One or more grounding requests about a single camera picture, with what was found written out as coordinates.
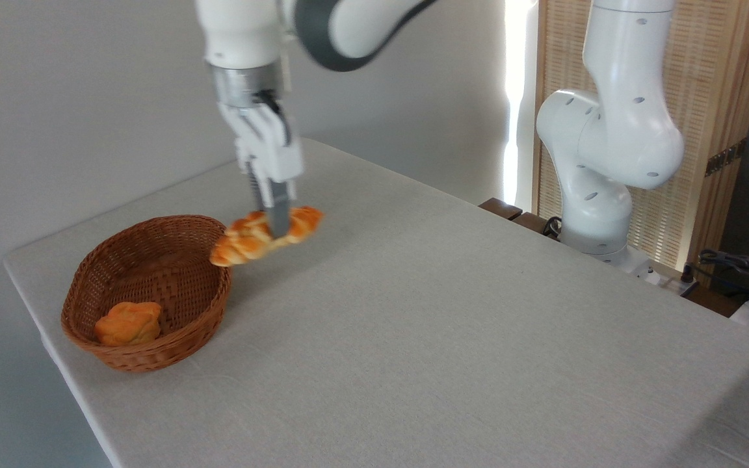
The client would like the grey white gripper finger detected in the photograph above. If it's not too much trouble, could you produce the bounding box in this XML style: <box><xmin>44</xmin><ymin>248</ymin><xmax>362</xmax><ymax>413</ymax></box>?
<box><xmin>246</xmin><ymin>162</ymin><xmax>271</xmax><ymax>213</ymax></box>
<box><xmin>268</xmin><ymin>178</ymin><xmax>298</xmax><ymax>239</ymax></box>

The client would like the long braided bread loaf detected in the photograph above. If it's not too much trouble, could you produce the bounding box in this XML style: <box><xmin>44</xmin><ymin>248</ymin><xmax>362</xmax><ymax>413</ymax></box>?
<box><xmin>209</xmin><ymin>206</ymin><xmax>325</xmax><ymax>268</ymax></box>

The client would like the wooden slat folding screen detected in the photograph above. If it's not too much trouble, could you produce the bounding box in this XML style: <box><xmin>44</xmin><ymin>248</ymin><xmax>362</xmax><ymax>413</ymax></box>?
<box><xmin>533</xmin><ymin>0</ymin><xmax>749</xmax><ymax>274</ymax></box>

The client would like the dark brown wooden furniture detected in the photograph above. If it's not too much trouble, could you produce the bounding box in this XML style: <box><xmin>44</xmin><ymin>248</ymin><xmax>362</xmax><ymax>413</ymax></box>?
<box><xmin>479</xmin><ymin>198</ymin><xmax>560</xmax><ymax>240</ymax></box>

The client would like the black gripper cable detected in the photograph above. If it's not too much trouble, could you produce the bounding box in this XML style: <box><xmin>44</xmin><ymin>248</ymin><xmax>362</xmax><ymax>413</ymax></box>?
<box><xmin>254</xmin><ymin>90</ymin><xmax>293</xmax><ymax>148</ymax></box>

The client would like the small round bread roll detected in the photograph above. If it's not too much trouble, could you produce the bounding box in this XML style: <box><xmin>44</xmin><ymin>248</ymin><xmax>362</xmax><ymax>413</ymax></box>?
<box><xmin>94</xmin><ymin>301</ymin><xmax>163</xmax><ymax>347</ymax></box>

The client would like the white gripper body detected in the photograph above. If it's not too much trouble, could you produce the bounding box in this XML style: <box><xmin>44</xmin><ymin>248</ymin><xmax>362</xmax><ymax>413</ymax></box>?
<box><xmin>218</xmin><ymin>99</ymin><xmax>304</xmax><ymax>183</ymax></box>

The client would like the black cable bundle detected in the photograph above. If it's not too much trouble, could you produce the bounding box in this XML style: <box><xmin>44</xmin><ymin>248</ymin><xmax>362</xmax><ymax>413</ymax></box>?
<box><xmin>681</xmin><ymin>246</ymin><xmax>749</xmax><ymax>301</ymax></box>

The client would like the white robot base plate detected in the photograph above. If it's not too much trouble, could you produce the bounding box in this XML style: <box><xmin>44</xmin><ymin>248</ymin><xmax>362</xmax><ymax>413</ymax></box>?
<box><xmin>599</xmin><ymin>250</ymin><xmax>682</xmax><ymax>288</ymax></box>

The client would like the beige linen tablecloth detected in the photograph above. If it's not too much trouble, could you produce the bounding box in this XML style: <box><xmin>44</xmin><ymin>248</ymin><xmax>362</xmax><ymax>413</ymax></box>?
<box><xmin>3</xmin><ymin>136</ymin><xmax>749</xmax><ymax>468</ymax></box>

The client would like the brown wicker basket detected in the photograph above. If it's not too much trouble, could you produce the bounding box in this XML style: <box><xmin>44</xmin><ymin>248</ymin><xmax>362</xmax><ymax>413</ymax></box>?
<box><xmin>60</xmin><ymin>214</ymin><xmax>233</xmax><ymax>373</ymax></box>

